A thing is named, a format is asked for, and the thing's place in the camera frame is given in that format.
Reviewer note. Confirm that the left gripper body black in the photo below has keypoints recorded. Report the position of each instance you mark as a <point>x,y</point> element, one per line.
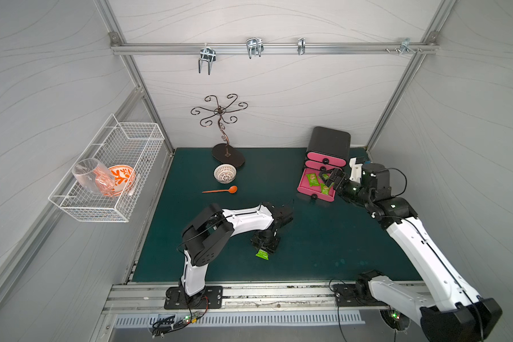
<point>265,244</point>

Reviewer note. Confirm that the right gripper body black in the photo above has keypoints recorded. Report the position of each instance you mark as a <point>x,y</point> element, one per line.
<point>337,179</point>

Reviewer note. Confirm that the green cookie pack bottom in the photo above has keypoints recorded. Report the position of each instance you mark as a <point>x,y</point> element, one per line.
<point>262,254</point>

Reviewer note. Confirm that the green cookie pack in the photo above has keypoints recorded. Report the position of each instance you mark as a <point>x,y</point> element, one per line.
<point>262,254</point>
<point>324,189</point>
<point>313,180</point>

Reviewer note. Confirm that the black pink drawer cabinet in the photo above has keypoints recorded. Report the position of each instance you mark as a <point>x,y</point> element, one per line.
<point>328,148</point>

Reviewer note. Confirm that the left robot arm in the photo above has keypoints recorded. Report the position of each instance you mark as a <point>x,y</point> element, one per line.
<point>207,235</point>

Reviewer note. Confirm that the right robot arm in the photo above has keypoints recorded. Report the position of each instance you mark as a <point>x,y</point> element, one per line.
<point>453,310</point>

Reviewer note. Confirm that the orange spoon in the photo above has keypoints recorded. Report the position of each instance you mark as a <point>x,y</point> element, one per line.
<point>231,190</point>

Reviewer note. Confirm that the green mat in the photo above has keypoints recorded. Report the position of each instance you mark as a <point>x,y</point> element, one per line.
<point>324,241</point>

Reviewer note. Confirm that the white patterned small bowl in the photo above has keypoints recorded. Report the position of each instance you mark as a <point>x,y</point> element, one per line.
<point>225,173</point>

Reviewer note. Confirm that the brown metal hook stand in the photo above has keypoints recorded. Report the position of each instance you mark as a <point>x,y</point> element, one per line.
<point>224,152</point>

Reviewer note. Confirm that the orange patterned bowl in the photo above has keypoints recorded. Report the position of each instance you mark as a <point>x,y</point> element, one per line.
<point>125,180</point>

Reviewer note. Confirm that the clear glass cup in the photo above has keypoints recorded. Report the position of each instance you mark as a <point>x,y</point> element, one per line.
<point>94,176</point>

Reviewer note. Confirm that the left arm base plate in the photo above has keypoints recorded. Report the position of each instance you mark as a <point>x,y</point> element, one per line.
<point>209,298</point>

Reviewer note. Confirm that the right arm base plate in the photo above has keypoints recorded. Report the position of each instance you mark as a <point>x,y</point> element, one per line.
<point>354,295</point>

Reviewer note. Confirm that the white vented cable duct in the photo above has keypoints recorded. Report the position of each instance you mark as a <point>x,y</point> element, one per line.
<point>244,319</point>

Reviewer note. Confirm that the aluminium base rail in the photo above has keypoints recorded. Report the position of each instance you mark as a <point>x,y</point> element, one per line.
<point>257,297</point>

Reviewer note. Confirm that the white wire basket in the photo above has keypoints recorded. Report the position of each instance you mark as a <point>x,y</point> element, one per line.
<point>116,143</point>

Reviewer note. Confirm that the aluminium top rail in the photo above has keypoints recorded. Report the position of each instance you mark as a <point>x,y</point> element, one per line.
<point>279,49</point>

